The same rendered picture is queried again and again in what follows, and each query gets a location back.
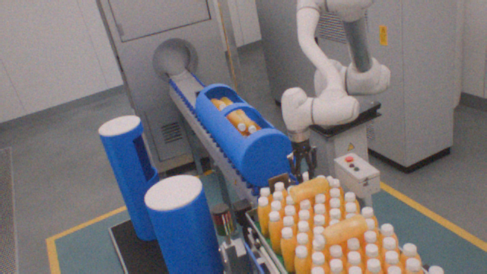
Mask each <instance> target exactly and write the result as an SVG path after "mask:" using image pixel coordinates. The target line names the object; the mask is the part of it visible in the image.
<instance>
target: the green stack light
mask: <svg viewBox="0 0 487 274"><path fill-rule="evenodd" d="M215 229H216V232H217V234H218V235H220V236H228V235H229V234H231V233H232V232H233V231H234V226H233V222H232V219H231V220H230V221H229V222H228V223H226V224H223V225H217V224H215Z"/></svg>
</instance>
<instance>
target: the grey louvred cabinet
mask: <svg viewBox="0 0 487 274"><path fill-rule="evenodd" d="M297 2H298V0H255V4H256V13H257V14H258V16H257V18H259V27H260V32H261V37H262V42H263V51H264V56H265V61H266V69H267V74H268V79H269V87H270V92H271V98H272V99H274V100H275V104H277V105H279V106H280V107H282V95H283V94H284V93H285V91H286V90H288V89H290V88H301V89H302V90H303V91H304V93H305V94H306V96H307V97H309V98H312V97H314V96H315V95H316V91H315V87H314V76H315V72H316V70H317V68H316V66H315V65H314V64H313V63H312V62H311V61H310V59H309V58H308V57H307V56H306V54H304V53H303V50H302V48H301V46H300V44H299V41H298V23H297ZM364 18H366V20H365V23H366V24H367V25H366V27H367V28H368V29H367V32H368V38H369V41H368V42H370V46H369V47H370V48H371V55H372V57H374V58H375V59H376V60H377V62H378V63H379V64H380V65H385V66H386V67H387V68H388V69H389V70H390V86H389V88H388V89H387V90H386V91H384V92H381V93H379V94H373V95H365V96H367V97H369V98H371V99H373V100H376V101H377V102H379V103H381V106H380V109H378V110H377V112H380V113H382V115H380V116H379V117H378V118H374V119H372V120H371V123H369V124H367V125H366V133H367V143H368V154H370V155H372V156H374V157H376V158H379V159H380V161H382V162H384V163H386V164H389V165H390V166H392V167H395V168H396V169H399V170H401V171H402V172H403V173H404V174H410V173H412V172H413V171H414V170H417V169H419V168H421V167H424V166H425V165H427V164H430V163H432V162H434V161H437V160H439V159H441V158H443V157H444V156H446V155H448V154H450V146H452V145H453V109H454V69H455V48H456V29H457V0H376V1H375V3H374V4H373V5H371V6H370V7H368V8H367V11H366V12H365V16H364ZM314 42H315V43H316V45H317V46H318V47H320V49H321V50H322V51H323V54H324V55H325V56H326V57H327V58H328V59H331V60H336V61H338V62H340V63H341V65H342V66H345V67H349V66H350V64H351V63H352V61H351V58H350V54H349V48H348V45H347V40H346V37H345V31H344V27H343V24H342V21H341V20H340V19H339V18H338V16H337V15H336V14H335V12H327V13H323V14H321V15H320V19H319V21H318V24H317V25H316V28H315V31H314Z"/></svg>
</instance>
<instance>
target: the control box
mask: <svg viewBox="0 0 487 274"><path fill-rule="evenodd" d="M347 156H352V157H353V158H354V159H353V160H352V161H346V159H345V157H347ZM333 160H334V167H335V174H336V178H337V179H338V180H339V181H340V182H342V183H343V184H344V185H345V186H347V187H348V188H349V189H350V190H351V191H352V192H353V193H354V194H355V195H356V196H357V197H359V198H360V199H362V198H364V197H366V196H369V195H371V194H375V193H378V192H380V171H379V170H377V169H376V168H374V167H372V166H371V165H370V164H368V163H367V162H366V161H363V159H361V158H360V157H359V156H357V155H356V154H355V153H353V152H352V153H350V154H347V155H344V156H342V157H339V158H335V159H333ZM350 164H354V165H355V166H354V167H350V166H349V165H350ZM361 164H362V165H361ZM355 167H358V168H359V170H354V168H355Z"/></svg>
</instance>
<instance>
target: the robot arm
mask: <svg viewBox="0 0 487 274"><path fill-rule="evenodd" d="M375 1H376V0H298V2H297V23H298V41H299V44H300V46H301V48H302V50H303V53H304V54H306V56H307V57H308V58H309V59H310V61H311V62H312V63H313V64H314V65H315V66H316V68H317V70H316V72H315V76H314V87H315V91H316V96H317V98H316V99H313V98H309V97H307V96H306V94H305V93H304V91H303V90H302V89H301V88H290V89H288V90H286V91H285V93H284V94H283V95H282V115H283V119H284V121H285V124H286V127H287V133H288V139H289V140H291V154H290V155H286V157H287V159H288V163H289V166H290V170H291V174H293V175H294V176H297V181H298V182H299V184H301V183H303V177H302V174H301V159H302V158H305V160H306V163H307V166H308V167H309V169H307V173H308V175H309V180H312V179H313V177H314V171H315V170H314V169H315V168H316V169H317V148H316V147H315V146H313V147H311V146H310V125H313V124H320V125H339V124H345V123H350V122H352V121H354V120H355V119H356V118H357V117H358V113H359V103H358V102H357V99H355V98H354V97H352V96H365V95H373V94H379V93H381V92H384V91H386V90H387V89H388V88H389V86H390V70H389V69H388V68H387V67H386V66H385V65H380V64H379V63H378V62H377V60H376V59H375V58H374V57H372V55H371V48H370V47H369V46H370V42H368V41H369V38H368V32H367V29H368V28H367V27H366V25H367V24H366V23H365V20H366V18H364V16H365V12H366V11H367V8H368V7H370V6H371V5H373V4H374V3H375ZM327 12H335V14H336V15H337V16H338V18H339V19H340V20H341V21H342V24H343V27H344V31H345V37H346V40H347V45H348V48H349V54H350V58H351V61H352V63H351V64H350V66H349V67H345V66H342V65H341V63H340V62H338V61H336V60H331V59H328V58H327V57H326V56H325V55H324V54H323V51H322V50H321V49H320V47H318V46H317V45H316V43H315V42H314V31H315V28H316V25H317V24H318V21H319V19H320V15H321V14H323V13H327ZM348 95H352V96H348ZM310 150H311V154H312V163H311V160H310V155H309V154H310ZM294 156H295V157H296V170H295V166H294V160H293V159H294ZM312 164H313V165H312Z"/></svg>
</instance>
